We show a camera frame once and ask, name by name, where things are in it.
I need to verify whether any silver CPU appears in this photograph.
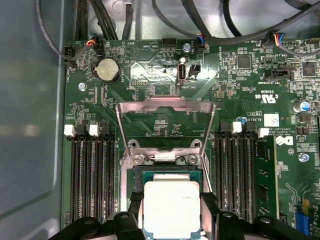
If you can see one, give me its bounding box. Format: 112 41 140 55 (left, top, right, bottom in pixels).
141 170 203 240

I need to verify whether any black wire connector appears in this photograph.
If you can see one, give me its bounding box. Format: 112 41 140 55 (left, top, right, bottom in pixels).
261 31 286 48
86 36 105 56
195 34 210 55

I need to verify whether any metal locking lever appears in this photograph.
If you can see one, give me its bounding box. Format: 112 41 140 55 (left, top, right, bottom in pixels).
201 154 215 195

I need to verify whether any black wire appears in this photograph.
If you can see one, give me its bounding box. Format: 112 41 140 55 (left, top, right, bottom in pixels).
89 0 119 41
221 0 243 36
123 1 135 41
206 1 320 46
74 0 89 42

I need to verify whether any silver USB port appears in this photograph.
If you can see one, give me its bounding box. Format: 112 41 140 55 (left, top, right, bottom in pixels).
176 63 187 86

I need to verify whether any grey wire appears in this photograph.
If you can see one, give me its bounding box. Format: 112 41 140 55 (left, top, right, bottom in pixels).
35 0 78 66

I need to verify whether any blue header connector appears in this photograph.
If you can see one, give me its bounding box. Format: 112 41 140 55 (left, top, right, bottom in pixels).
296 211 311 237

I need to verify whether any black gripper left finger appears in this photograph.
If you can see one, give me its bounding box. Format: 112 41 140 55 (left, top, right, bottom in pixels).
48 191 147 240

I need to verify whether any coin cell battery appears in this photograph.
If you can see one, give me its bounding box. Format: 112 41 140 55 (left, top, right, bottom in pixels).
91 57 122 85

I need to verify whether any metal socket cover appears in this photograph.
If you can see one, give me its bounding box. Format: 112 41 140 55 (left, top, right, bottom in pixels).
115 95 216 161

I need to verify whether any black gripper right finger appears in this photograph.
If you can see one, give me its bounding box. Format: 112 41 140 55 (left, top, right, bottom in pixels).
199 191 311 240

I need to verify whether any CPU socket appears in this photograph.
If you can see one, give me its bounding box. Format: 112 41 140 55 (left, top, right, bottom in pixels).
119 139 214 240

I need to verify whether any RAM slot white latch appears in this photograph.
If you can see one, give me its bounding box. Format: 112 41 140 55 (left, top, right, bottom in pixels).
253 127 271 141
225 121 243 223
88 120 106 223
63 123 83 223

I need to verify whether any black PC case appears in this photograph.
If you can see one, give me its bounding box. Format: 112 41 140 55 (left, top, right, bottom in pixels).
0 0 320 240

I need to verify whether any green RAM stick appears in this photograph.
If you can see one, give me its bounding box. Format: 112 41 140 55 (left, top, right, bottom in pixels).
254 136 280 221

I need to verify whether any green motherboard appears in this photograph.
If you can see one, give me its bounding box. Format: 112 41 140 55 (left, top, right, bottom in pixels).
61 38 320 240

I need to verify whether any white label sticker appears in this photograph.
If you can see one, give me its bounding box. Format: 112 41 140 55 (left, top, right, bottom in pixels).
263 113 280 127

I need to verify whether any silver blue capacitor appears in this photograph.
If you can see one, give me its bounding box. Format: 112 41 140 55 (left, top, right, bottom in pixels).
293 99 311 114

